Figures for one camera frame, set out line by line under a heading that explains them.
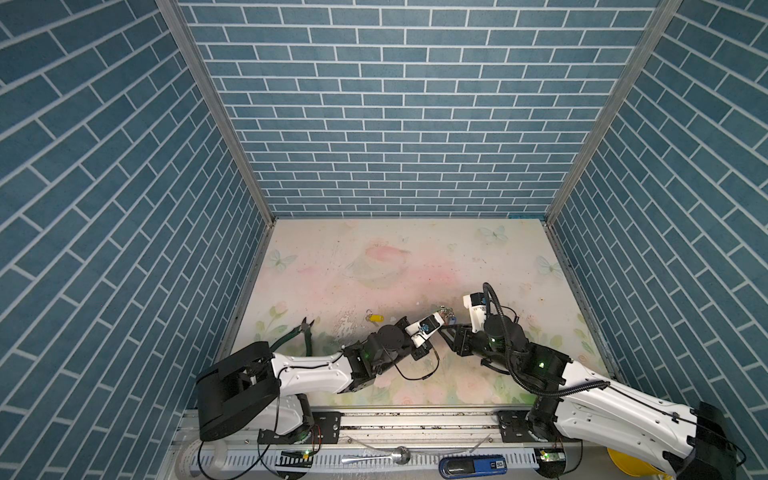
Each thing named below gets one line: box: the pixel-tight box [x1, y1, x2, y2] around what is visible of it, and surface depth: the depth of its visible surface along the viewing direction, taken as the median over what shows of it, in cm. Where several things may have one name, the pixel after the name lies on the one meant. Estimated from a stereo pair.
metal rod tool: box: [341, 434, 493, 465], surface depth 71 cm
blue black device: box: [438, 455, 508, 479], surface depth 68 cm
